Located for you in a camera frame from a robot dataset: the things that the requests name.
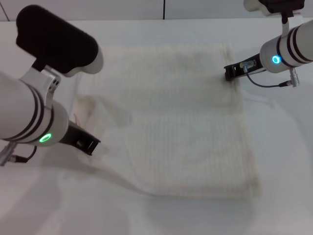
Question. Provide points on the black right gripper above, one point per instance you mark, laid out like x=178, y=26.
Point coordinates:
x=244, y=69

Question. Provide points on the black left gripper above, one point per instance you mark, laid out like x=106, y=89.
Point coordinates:
x=78, y=138

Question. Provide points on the white ribbed towel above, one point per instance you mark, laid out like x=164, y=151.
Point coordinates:
x=183, y=134

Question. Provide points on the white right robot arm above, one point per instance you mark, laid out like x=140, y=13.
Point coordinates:
x=291, y=46

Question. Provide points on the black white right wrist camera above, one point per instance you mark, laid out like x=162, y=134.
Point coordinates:
x=271, y=6

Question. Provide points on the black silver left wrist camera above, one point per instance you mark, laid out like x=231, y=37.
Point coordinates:
x=56, y=41

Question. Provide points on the black vertical wall strip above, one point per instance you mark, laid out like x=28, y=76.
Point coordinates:
x=164, y=8

